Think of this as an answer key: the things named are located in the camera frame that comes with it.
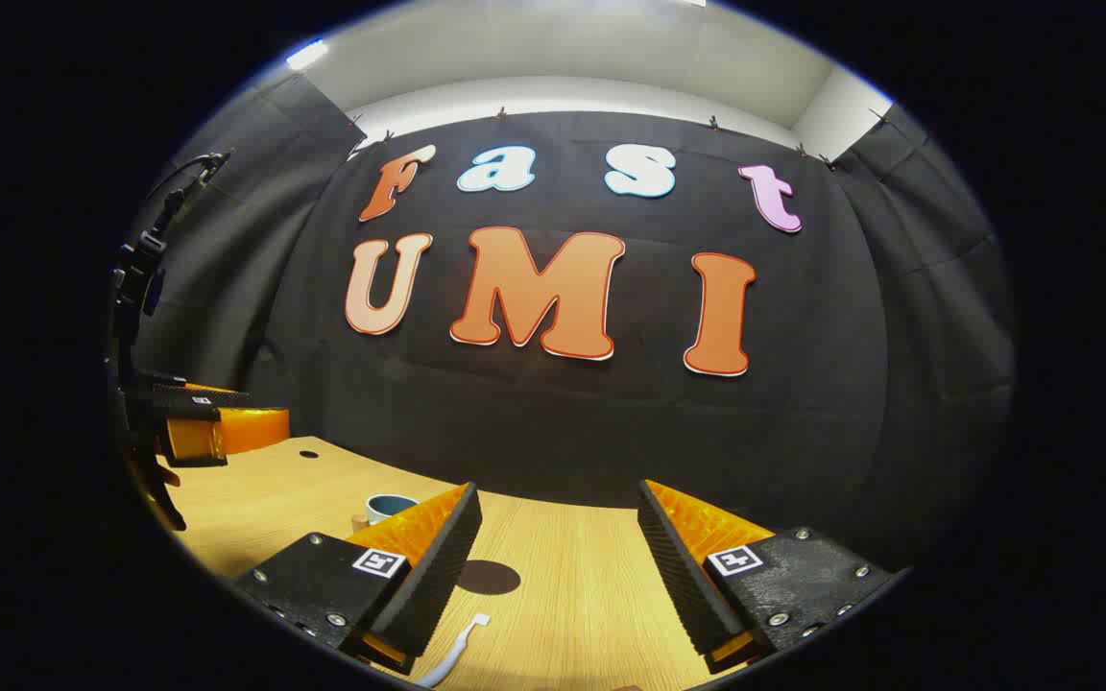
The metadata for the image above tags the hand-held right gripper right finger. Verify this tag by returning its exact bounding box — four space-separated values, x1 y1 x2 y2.
637 479 900 675

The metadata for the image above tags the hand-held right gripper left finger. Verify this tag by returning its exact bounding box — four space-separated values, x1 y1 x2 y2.
231 483 483 676

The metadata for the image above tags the dark brown round coaster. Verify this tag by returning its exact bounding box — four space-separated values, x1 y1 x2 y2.
457 560 522 596

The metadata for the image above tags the white toothbrush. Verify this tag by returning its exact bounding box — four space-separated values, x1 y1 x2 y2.
414 614 492 689

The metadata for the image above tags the blue cup with wooden handle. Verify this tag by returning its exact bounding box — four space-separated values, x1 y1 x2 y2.
351 494 420 535

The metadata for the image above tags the wooden desktop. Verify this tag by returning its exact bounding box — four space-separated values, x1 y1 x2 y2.
155 437 775 691

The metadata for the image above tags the black backdrop cloth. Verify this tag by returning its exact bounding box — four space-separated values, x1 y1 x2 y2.
126 72 1017 577

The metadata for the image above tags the black cable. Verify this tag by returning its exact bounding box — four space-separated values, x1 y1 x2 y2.
145 149 232 207

